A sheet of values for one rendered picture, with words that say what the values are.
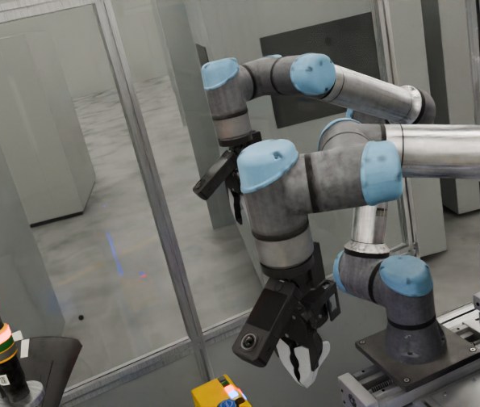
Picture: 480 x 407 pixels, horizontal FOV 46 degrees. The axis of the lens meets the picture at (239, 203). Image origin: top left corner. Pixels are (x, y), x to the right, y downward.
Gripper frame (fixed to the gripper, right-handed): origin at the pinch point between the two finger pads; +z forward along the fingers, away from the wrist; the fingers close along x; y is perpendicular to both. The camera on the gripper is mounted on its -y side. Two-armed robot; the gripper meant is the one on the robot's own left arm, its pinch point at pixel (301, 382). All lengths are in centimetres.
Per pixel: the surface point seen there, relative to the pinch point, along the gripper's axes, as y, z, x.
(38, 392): -25.0, -4.9, 29.6
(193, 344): 35, 48, 78
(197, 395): 13, 37, 49
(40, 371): -19.4, 1.5, 43.6
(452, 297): 230, 157, 88
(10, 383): -27.7, -8.3, 30.7
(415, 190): 268, 107, 125
